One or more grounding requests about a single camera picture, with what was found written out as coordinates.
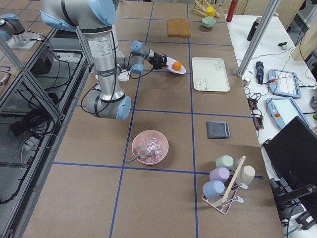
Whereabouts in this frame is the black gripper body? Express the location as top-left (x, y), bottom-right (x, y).
top-left (150, 53), bottom-right (164, 70)

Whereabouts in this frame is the white round plate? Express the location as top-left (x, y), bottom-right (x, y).
top-left (166, 57), bottom-right (186, 74)

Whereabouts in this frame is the orange fruit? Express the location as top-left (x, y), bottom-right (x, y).
top-left (172, 61), bottom-right (182, 71)

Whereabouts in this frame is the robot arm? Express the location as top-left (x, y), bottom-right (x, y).
top-left (40, 0), bottom-right (167, 120)
top-left (0, 13), bottom-right (36, 50)

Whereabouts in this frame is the cream bear tray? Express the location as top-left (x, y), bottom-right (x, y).
top-left (192, 57), bottom-right (230, 92)

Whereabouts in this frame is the wooden cutting board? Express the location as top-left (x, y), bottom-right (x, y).
top-left (167, 19), bottom-right (191, 38)

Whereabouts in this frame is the green ceramic bowl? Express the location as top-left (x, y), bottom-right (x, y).
top-left (202, 17), bottom-right (216, 28)

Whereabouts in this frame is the yellow cup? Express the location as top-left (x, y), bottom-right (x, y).
top-left (206, 6), bottom-right (215, 17)

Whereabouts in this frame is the pink bowl with ice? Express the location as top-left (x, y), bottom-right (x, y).
top-left (131, 130), bottom-right (169, 165)

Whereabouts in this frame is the grey folded cloth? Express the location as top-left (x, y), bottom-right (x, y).
top-left (206, 121), bottom-right (231, 139)

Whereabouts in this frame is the red bottle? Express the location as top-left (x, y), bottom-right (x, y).
top-left (226, 0), bottom-right (238, 22)

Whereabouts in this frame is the metal scoop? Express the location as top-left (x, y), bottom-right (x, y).
top-left (126, 147), bottom-right (148, 164)

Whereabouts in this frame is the folded dark umbrella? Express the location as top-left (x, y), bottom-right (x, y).
top-left (256, 61), bottom-right (264, 84)

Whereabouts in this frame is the black bottle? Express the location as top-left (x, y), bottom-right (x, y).
top-left (247, 17), bottom-right (262, 42)

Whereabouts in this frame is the green pastel cup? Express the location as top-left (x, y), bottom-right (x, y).
top-left (215, 155), bottom-right (234, 170)

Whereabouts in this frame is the far teach pendant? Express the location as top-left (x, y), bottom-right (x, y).
top-left (268, 69), bottom-right (301, 99)

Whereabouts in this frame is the teach pendant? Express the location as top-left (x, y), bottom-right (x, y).
top-left (265, 97), bottom-right (313, 129)
top-left (268, 69), bottom-right (301, 99)

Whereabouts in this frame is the purple pastel cup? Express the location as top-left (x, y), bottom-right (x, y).
top-left (209, 167), bottom-right (230, 183)

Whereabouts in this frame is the near teach pendant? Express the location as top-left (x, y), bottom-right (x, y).
top-left (265, 97), bottom-right (313, 129)

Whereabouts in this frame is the blue pastel cup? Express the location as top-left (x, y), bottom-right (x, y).
top-left (203, 180), bottom-right (225, 199)

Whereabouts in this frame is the beige pastel cup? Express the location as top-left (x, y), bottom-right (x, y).
top-left (236, 165), bottom-right (256, 186)

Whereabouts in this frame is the white cup rack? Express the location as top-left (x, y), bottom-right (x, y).
top-left (202, 156), bottom-right (248, 215)

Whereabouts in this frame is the black monitor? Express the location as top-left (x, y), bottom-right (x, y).
top-left (264, 116), bottom-right (317, 186)

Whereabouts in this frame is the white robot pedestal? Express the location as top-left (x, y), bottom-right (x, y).
top-left (95, 48), bottom-right (130, 82)

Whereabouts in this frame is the aluminium frame post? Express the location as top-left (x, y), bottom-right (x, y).
top-left (236, 0), bottom-right (281, 78)

